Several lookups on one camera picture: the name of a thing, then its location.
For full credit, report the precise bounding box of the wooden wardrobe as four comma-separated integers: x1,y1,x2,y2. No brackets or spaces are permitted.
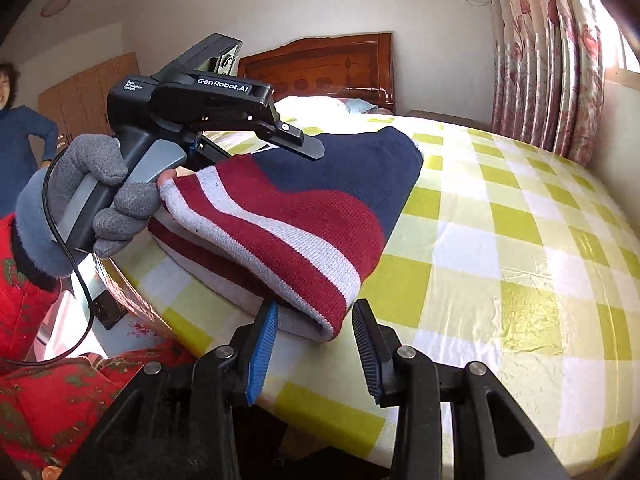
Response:
37,52,141,147

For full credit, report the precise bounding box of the pink floral curtain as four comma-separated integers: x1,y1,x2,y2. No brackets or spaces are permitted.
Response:
482,0,609,167

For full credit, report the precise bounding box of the person's red printed jacket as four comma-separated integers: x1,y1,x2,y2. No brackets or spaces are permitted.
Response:
0,339,197,480

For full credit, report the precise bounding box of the wooden nightstand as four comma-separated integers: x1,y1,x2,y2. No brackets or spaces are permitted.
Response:
404,108,494,134

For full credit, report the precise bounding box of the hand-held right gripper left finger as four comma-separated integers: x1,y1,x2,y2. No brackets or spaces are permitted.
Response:
59,301,280,480

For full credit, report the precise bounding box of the person's left forearm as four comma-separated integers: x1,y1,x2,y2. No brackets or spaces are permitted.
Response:
0,212,77,362

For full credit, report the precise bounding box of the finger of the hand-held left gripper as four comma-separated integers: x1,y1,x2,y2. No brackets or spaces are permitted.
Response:
185,131,237,172
250,104,326,162

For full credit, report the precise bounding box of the yellow checked bed sheet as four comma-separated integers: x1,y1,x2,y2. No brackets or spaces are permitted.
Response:
95,109,640,477

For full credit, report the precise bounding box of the red white navy striped sweater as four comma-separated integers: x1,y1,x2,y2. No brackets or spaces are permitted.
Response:
147,126,426,344

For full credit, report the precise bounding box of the light blue floral quilt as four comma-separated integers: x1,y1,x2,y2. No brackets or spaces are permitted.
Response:
274,95,377,117

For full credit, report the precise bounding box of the dark flat phone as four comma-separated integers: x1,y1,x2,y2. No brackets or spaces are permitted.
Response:
92,289,132,331

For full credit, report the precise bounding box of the black cable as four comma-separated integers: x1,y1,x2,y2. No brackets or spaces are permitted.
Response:
0,152,96,367

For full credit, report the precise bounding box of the carved wooden headboard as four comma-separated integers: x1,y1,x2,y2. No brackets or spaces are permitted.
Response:
237,32,396,116

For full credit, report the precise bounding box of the person's left hand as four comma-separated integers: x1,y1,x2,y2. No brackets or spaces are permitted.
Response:
15,133,177,279

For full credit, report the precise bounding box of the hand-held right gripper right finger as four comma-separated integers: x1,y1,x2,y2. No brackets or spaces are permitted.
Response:
351,299,569,480

